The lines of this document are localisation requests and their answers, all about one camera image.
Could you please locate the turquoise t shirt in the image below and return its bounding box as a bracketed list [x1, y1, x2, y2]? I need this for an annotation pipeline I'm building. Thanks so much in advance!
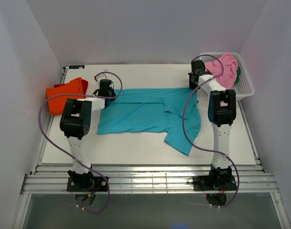
[97, 88, 201, 156]

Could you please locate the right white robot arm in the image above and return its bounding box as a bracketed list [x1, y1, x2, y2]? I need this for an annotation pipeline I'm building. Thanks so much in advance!
[189, 60, 237, 192]

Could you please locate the green t shirt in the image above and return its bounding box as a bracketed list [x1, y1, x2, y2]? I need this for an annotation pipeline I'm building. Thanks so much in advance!
[235, 67, 241, 83]

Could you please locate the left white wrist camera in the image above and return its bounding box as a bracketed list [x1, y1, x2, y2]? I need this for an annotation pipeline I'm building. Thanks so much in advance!
[94, 73, 107, 83]

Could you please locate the blue table label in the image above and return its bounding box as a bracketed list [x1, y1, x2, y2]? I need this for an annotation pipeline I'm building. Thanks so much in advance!
[68, 65, 85, 69]

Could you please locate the pink t shirt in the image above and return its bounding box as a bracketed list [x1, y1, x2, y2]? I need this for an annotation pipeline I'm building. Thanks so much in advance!
[205, 52, 239, 89]

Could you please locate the aluminium front rail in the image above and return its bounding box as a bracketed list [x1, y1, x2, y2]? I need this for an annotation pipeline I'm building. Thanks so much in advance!
[21, 164, 279, 194]

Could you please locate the white plastic basket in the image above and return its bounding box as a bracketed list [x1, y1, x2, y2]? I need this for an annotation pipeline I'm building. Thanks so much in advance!
[199, 52, 255, 100]

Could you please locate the folded red t shirt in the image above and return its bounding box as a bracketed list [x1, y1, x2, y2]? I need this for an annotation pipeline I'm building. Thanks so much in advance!
[54, 79, 88, 94]

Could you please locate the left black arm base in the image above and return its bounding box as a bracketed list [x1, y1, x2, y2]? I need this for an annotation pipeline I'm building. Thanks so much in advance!
[66, 170, 109, 192]

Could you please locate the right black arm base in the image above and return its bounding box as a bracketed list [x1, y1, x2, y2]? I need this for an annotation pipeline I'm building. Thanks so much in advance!
[187, 176, 237, 191]

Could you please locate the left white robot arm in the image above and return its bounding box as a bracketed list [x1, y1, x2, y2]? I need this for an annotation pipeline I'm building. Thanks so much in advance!
[60, 79, 116, 193]

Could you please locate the folded orange t shirt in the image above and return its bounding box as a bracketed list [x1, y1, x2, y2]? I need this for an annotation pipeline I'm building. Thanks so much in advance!
[46, 77, 85, 115]

